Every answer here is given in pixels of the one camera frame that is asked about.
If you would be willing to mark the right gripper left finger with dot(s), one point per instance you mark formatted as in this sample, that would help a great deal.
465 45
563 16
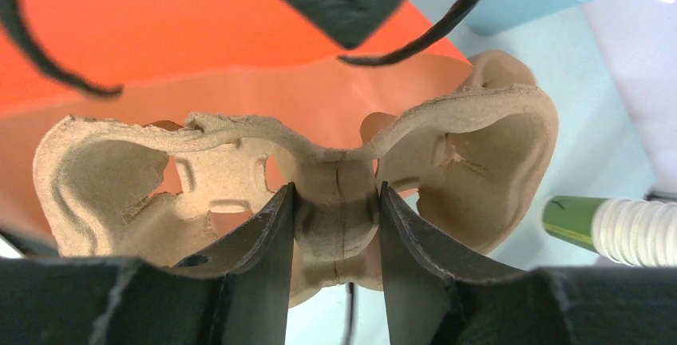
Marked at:
234 291

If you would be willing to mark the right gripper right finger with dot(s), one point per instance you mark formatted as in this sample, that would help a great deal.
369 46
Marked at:
439 291

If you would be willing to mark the single brown pulp carrier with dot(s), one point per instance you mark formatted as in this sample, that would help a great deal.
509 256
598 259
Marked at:
476 157

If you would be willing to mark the orange paper bag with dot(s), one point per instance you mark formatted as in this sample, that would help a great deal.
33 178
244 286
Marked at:
142 61

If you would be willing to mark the stack of paper cups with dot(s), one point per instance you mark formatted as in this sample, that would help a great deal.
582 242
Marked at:
637 233

